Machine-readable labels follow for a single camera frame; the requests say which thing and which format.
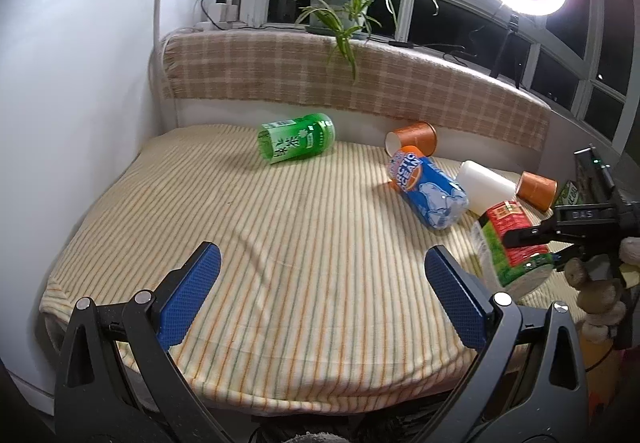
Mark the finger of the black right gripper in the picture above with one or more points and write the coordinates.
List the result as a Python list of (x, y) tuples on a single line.
[(541, 234)]

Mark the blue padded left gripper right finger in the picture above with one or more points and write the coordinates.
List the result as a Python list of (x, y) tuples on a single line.
[(527, 382)]

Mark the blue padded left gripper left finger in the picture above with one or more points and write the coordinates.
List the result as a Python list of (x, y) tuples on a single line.
[(117, 381)]

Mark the green red labelled cup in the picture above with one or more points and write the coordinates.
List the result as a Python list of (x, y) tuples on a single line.
[(516, 271)]

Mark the orange cup far right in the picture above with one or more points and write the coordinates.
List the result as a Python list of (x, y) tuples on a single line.
[(536, 190)]

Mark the white plastic cup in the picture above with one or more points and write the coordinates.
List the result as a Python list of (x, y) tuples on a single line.
[(483, 187)]

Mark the blue arctic labelled cup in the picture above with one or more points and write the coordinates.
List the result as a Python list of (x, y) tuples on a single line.
[(433, 196)]

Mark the orange cup near backrest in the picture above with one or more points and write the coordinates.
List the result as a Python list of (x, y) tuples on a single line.
[(421, 135)]

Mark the green tea paper cup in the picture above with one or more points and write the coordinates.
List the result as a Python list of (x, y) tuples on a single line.
[(296, 138)]

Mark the green paper bag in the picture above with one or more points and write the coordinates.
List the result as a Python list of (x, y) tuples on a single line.
[(568, 195)]

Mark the plush toy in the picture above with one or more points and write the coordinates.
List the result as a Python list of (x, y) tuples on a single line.
[(602, 300)]

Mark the striped yellow mattress cover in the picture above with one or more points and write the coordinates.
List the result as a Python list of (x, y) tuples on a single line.
[(321, 305)]

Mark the plaid brown blanket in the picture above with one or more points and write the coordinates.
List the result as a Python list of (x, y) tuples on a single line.
[(305, 70)]

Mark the white chargers with cables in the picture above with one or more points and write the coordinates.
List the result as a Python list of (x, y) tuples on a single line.
[(213, 15)]

